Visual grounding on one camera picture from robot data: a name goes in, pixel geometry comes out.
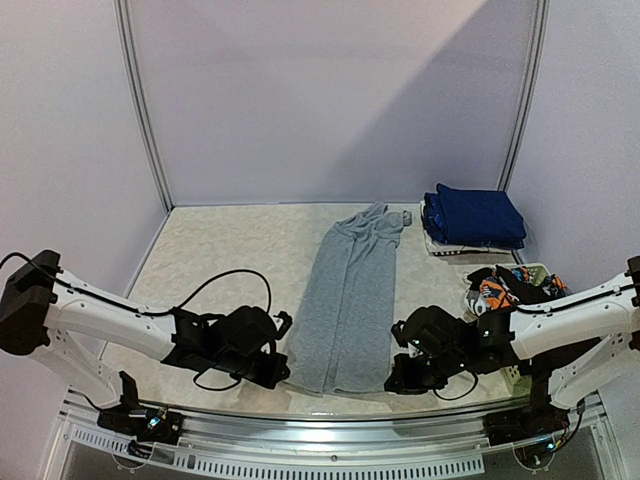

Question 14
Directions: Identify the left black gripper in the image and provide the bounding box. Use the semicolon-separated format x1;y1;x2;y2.
214;351;290;391

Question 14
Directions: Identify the grey tank top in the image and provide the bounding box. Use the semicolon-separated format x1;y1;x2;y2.
287;202;412;395

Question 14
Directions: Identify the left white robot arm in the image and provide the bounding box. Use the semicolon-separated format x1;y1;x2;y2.
1;250;292;434

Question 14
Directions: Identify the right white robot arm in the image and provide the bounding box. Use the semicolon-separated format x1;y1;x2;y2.
384;257;639;436

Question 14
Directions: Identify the white perforated laundry basket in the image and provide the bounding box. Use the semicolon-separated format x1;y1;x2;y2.
467;262;551;394

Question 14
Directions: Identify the colourful graphic print garment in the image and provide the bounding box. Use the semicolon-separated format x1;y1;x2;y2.
464;263;571;317

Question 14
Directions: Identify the folded blue garment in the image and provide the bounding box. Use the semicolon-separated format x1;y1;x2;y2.
422;183;527;250

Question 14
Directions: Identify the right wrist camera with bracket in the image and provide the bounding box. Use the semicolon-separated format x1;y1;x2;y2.
391;320;424;358

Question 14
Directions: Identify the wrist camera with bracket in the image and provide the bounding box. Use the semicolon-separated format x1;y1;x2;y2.
271;310;293;341
391;320;424;358

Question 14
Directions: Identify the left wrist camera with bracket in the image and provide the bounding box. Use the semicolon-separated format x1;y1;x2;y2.
271;310;293;341

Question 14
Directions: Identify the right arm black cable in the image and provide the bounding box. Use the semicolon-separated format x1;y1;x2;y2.
432;372;479;402

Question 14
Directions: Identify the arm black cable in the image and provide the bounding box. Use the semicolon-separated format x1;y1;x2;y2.
0;252;274;391
432;372;479;402

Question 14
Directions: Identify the aluminium front rail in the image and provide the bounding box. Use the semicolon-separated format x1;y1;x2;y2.
37;384;629;480

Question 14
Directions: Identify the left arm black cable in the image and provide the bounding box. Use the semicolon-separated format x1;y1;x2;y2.
0;252;274;391

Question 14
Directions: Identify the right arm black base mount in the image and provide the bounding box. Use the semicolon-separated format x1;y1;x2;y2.
483;380;585;446

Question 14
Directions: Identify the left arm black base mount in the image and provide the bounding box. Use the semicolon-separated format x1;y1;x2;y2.
97;371;185;445

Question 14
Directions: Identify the left aluminium corner post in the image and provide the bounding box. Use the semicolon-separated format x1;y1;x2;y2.
114;0;175;215

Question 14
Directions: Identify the aluminium corner post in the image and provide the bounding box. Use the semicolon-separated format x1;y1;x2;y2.
114;0;175;215
496;0;549;192

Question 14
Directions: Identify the right aluminium corner post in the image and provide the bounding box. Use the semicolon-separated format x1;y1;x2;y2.
496;0;549;192

